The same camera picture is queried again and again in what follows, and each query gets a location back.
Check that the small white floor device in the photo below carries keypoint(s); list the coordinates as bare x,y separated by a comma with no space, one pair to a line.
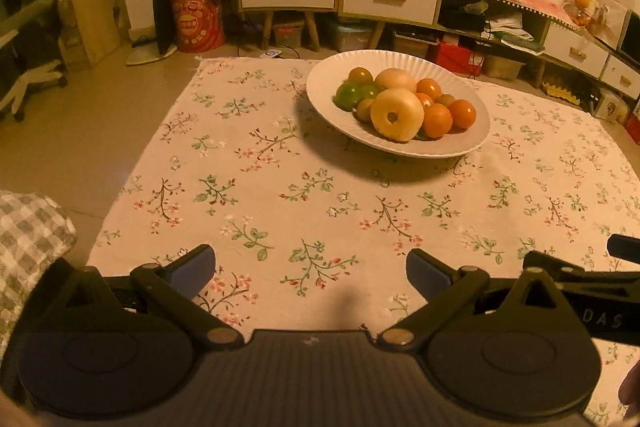
272,54

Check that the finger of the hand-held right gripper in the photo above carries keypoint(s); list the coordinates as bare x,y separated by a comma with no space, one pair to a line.
600,279
625,249

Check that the bumpy orange mandarin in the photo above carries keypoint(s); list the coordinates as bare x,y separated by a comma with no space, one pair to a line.
437,120

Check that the red printed bag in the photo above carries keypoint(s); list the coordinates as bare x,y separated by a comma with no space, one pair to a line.
195,19

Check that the green-brown tomato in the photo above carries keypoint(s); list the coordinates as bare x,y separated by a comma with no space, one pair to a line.
360,76

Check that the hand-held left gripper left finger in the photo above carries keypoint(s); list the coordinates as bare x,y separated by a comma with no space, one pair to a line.
195,264

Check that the clear box with blue lid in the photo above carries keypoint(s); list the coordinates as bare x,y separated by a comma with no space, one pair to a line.
350,36

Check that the large yellow apple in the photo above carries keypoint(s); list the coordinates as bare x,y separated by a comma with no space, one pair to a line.
397,114

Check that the yellowish plastic box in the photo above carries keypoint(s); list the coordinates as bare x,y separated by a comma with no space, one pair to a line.
502,66

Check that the yellow egg carton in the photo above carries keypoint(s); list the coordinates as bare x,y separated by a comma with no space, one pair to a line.
565,88

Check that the small clear plastic box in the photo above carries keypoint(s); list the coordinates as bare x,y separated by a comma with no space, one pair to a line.
289,33

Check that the small white low cabinet drawer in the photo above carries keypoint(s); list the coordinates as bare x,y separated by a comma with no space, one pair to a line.
612,72

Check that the clear box with dark contents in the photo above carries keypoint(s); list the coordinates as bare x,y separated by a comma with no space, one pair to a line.
412,44

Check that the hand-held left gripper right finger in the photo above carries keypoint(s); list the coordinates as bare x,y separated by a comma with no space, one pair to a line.
425,269

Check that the red printed gift box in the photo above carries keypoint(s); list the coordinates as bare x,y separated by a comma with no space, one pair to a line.
634,122

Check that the black bag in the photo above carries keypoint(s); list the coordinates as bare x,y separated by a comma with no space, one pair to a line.
462,19

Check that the red storage box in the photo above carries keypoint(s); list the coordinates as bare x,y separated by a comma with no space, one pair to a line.
457,57

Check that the white flat floor board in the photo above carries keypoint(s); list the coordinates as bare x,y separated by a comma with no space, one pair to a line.
150,55

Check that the small yellow-brown citrus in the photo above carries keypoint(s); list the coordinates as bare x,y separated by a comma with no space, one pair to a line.
364,108
445,99

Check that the orange tangerines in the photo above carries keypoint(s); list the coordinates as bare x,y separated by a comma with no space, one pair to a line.
462,113

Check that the black flat board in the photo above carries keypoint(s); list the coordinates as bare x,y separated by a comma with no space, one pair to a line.
161,19

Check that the smooth orange tomato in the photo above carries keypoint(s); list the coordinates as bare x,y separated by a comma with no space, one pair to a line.
429,88
425,99

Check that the round green citrus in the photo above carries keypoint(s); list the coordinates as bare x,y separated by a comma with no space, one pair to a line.
349,96
371,92

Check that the grey checkered cloth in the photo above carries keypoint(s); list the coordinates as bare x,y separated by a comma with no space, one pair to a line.
25,247

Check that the person's right hand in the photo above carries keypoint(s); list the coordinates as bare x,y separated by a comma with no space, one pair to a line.
631,387

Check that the glass tiered stand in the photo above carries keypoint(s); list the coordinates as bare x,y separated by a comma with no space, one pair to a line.
580,17

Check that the white office chair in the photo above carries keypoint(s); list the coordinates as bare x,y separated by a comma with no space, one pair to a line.
30,77

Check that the stack of white papers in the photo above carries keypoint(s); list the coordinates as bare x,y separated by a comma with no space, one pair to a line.
510,29

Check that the floral tablecloth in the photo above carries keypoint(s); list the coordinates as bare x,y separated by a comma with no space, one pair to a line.
300,217

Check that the pale peach apple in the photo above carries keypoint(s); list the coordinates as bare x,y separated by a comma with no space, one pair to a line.
395,79

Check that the low wooden cabinet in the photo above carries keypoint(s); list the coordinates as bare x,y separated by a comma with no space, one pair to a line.
539,67

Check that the wooden board panel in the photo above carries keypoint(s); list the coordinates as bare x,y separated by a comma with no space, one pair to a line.
92,7

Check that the white printed box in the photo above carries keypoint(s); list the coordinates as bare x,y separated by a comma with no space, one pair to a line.
610,104

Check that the white ribbed plate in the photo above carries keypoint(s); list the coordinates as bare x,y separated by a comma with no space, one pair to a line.
450,142

